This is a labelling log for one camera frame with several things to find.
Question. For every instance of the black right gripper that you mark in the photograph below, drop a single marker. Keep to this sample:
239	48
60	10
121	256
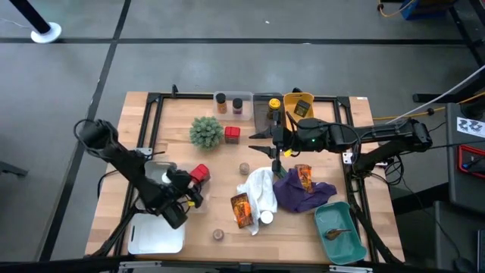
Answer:
290	140

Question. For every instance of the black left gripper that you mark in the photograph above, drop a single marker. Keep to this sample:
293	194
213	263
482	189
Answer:
175	208

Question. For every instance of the red spice tin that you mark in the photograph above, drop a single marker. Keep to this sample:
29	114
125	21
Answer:
232	132
200	173

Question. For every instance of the yellow-lid spice jar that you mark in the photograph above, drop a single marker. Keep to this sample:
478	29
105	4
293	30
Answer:
273	108

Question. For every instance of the black-lid jar purple spice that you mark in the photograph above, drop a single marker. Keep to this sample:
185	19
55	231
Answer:
237	106

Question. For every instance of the white cloth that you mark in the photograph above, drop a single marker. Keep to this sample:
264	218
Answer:
261	189

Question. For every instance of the dark green spice tin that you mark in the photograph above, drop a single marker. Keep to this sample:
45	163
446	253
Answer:
302	108

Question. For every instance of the large orange spice packet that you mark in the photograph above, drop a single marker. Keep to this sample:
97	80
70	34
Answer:
241	210

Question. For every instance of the black-lid jar orange spice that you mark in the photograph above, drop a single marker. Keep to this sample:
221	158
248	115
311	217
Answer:
221	103

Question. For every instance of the large white-lid spice jar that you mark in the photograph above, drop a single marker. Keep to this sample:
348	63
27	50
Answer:
266	217

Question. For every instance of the small brown spice packet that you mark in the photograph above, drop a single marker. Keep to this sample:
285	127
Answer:
335	234

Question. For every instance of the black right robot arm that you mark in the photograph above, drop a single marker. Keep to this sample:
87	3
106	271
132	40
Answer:
379	134

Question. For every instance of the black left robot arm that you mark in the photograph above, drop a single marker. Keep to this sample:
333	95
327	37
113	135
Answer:
125	163

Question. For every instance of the clear plastic bin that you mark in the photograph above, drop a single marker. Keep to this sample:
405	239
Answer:
206	197
229	115

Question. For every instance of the dark grey plastic bin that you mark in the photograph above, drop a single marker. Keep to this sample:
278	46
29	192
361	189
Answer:
261	121

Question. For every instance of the yellow plastic bin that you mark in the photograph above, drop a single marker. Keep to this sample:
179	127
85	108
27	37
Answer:
291	121

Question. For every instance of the green artificial succulent plant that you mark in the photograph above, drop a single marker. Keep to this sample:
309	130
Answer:
206	132

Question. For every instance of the purple cloth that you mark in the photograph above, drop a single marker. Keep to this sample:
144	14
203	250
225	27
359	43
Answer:
291	197

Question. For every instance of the white plastic bin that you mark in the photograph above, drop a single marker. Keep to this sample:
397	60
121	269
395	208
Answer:
151	237

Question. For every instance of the teal plastic bin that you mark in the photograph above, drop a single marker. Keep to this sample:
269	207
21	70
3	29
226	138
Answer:
348	250

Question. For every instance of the red-framed device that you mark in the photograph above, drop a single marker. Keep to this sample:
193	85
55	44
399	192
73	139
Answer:
460	159

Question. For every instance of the blue box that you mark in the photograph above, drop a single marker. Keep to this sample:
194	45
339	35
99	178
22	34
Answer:
420	9

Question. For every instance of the white printed sticker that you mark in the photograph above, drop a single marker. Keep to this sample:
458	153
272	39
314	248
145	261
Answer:
470	127

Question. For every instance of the black aluminium table frame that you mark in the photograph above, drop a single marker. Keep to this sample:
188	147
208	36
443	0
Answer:
178	95

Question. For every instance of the black desk frame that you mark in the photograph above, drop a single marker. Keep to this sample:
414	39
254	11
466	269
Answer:
435	98

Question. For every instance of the black floor bracket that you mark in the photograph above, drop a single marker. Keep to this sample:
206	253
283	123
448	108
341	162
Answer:
11	168

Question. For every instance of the black post white base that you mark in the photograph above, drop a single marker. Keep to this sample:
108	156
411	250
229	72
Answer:
45	35

